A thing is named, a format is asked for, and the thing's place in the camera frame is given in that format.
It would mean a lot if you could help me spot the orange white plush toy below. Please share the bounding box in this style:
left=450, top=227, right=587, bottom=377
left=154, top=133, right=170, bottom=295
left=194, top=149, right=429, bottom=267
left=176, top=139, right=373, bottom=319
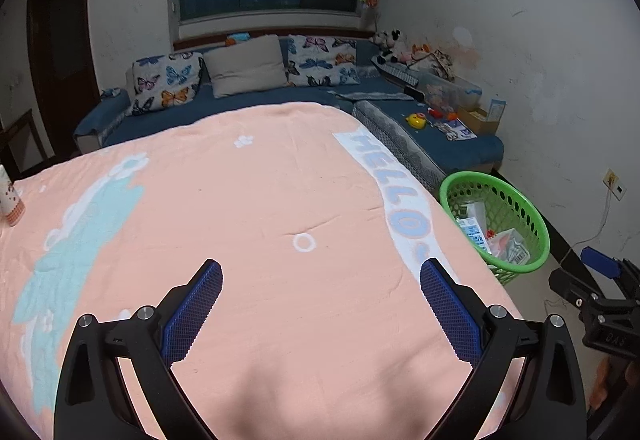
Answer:
left=395, top=42, right=433, bottom=68

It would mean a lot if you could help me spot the black white cow plush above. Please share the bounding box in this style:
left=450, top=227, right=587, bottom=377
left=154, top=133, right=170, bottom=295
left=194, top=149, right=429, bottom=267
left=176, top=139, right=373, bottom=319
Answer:
left=372, top=28, right=407, bottom=55

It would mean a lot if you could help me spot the green plastic wastebasket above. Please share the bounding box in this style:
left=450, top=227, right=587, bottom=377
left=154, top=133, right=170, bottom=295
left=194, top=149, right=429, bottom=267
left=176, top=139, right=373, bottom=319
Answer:
left=439, top=171, right=552, bottom=287

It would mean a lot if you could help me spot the person's right hand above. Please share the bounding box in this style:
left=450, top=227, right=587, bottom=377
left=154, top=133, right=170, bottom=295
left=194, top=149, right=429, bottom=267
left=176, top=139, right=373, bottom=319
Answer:
left=589, top=359, right=640, bottom=414

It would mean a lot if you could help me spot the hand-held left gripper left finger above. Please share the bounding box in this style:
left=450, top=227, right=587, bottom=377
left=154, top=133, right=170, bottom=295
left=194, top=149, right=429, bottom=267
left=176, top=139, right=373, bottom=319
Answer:
left=52, top=259, right=224, bottom=440

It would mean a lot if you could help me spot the butterfly print cushion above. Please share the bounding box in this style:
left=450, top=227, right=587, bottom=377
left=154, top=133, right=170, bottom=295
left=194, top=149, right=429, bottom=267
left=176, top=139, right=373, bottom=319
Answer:
left=286, top=34, right=361, bottom=88
left=131, top=50, right=205, bottom=117

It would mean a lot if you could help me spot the blue white booklet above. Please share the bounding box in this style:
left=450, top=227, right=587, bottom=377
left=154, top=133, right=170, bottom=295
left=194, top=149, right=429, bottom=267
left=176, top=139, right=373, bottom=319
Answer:
left=440, top=117, right=478, bottom=141

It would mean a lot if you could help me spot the wooden chair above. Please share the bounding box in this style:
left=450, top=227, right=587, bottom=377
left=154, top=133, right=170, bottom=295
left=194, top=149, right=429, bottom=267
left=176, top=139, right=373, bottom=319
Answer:
left=0, top=110, right=43, bottom=181

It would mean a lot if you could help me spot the grey sofa throw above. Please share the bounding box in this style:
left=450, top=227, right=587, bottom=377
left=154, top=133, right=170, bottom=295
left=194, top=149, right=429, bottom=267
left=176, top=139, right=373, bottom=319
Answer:
left=352, top=100, right=448, bottom=195

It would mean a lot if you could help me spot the pink printed blanket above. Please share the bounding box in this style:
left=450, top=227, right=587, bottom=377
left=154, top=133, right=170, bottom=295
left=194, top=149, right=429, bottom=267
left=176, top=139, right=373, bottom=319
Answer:
left=0, top=102, right=526, bottom=440

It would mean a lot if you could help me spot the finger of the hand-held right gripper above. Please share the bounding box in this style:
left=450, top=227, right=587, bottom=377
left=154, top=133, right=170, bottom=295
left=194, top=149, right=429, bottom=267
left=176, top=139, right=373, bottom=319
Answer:
left=581, top=247, right=640, bottom=293
left=548, top=269, right=601, bottom=309

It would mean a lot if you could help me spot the wall socket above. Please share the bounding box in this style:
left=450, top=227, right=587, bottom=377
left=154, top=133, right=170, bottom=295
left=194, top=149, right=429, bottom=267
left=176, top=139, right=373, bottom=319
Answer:
left=602, top=169, right=628, bottom=201

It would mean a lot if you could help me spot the blue corner sofa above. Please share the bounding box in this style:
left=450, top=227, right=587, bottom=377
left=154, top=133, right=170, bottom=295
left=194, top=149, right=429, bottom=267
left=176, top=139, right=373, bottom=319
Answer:
left=73, top=37, right=505, bottom=193

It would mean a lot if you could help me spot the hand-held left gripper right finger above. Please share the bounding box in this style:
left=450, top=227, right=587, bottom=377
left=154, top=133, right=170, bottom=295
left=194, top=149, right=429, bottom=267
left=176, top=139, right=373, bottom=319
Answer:
left=419, top=257, right=587, bottom=440

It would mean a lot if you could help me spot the patterned cloth bag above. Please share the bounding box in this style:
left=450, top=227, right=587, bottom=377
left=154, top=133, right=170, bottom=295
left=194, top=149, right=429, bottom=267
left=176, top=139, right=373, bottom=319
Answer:
left=430, top=48, right=456, bottom=80

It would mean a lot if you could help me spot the clear plastic storage box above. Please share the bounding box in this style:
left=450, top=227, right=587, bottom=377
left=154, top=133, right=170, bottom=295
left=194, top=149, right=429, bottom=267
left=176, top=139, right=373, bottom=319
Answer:
left=417, top=70, right=482, bottom=113

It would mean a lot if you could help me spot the cardboard box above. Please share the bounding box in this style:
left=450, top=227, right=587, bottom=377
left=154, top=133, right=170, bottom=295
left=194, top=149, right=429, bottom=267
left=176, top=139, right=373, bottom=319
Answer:
left=457, top=104, right=501, bottom=135

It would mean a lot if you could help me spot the beige cushion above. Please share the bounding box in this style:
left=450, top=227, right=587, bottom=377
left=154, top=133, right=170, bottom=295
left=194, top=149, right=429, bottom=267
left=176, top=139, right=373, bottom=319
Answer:
left=202, top=34, right=291, bottom=98

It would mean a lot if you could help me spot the blue white card box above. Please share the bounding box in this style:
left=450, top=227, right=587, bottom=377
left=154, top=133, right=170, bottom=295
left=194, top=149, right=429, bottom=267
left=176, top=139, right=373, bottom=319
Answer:
left=486, top=97, right=508, bottom=123

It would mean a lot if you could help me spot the white cable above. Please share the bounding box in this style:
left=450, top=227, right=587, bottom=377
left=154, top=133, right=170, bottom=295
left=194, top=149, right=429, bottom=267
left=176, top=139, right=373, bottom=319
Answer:
left=557, top=192, right=613, bottom=265

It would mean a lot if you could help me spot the white bottle with red cap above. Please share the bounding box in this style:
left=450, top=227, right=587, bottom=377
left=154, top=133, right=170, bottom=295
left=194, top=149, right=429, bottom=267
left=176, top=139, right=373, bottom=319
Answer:
left=0, top=165, right=25, bottom=225

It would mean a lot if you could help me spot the dark wooden door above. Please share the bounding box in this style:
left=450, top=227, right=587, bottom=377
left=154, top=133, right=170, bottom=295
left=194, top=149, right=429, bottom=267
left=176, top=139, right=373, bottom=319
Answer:
left=27, top=0, right=106, bottom=161

